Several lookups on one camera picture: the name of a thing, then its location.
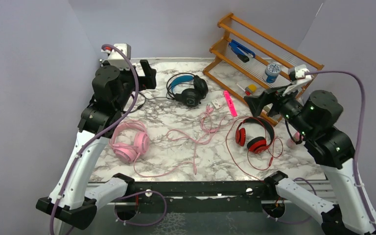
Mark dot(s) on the black blue headphones with cable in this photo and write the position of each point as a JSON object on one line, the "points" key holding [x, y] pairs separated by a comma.
{"points": [[190, 97]]}

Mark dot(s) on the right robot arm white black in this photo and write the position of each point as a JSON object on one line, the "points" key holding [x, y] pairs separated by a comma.
{"points": [[332, 150]]}

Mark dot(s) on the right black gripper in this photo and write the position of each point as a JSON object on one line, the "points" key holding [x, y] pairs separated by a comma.
{"points": [[256, 103]]}

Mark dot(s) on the orange wooden rack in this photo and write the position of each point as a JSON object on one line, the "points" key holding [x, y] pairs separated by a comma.
{"points": [[226, 69]]}

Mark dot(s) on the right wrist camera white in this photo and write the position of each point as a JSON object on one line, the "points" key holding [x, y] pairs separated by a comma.
{"points": [[298, 79]]}

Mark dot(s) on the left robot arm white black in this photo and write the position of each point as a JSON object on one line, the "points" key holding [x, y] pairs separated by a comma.
{"points": [[70, 201]]}

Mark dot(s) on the small white card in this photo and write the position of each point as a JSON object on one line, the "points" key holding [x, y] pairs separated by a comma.
{"points": [[216, 104]]}

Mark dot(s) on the pink headphones with cable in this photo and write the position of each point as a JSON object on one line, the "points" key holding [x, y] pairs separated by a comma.
{"points": [[130, 153]]}

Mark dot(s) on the blue white round container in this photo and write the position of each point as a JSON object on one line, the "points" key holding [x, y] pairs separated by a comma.
{"points": [[271, 72]]}

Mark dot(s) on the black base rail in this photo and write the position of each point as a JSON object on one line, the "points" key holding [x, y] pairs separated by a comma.
{"points": [[193, 197]]}

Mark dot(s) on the pink highlighter marker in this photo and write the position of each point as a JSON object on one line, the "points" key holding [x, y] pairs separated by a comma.
{"points": [[230, 103]]}

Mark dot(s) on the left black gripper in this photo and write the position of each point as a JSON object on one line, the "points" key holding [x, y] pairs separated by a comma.
{"points": [[148, 81]]}

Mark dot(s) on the yellow red small block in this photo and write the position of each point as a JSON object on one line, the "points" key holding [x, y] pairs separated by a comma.
{"points": [[249, 90]]}

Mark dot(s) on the red black headphones with cable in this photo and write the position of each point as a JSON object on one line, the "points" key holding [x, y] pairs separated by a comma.
{"points": [[269, 142]]}

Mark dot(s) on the white red pen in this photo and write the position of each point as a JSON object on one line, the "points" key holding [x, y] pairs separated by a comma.
{"points": [[242, 88]]}

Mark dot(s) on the blue black tool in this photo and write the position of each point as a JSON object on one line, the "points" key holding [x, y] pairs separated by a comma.
{"points": [[242, 52]]}

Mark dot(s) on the small pink cup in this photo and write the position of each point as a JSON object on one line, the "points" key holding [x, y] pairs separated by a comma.
{"points": [[294, 141]]}

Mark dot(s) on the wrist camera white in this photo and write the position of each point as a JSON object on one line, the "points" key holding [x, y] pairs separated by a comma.
{"points": [[298, 79], [116, 59]]}

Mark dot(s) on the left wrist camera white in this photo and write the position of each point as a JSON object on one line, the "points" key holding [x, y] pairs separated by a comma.
{"points": [[116, 59]]}

